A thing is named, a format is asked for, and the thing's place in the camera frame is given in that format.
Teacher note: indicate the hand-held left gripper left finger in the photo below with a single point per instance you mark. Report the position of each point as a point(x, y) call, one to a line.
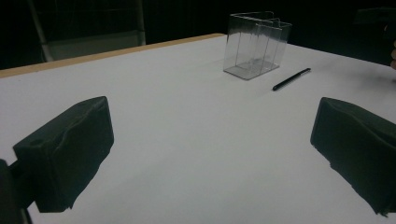
point(65, 155)

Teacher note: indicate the white metal stand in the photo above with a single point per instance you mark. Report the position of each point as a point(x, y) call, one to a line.
point(93, 46)

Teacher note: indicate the clear plastic organizer box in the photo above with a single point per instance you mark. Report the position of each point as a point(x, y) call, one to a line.
point(249, 65)

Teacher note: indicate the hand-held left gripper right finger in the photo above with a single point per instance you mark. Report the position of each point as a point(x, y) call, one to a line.
point(358, 146)

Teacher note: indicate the black pen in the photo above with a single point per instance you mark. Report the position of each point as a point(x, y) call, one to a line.
point(291, 79)

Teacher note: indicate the white table mat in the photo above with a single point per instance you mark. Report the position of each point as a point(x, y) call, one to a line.
point(186, 140)

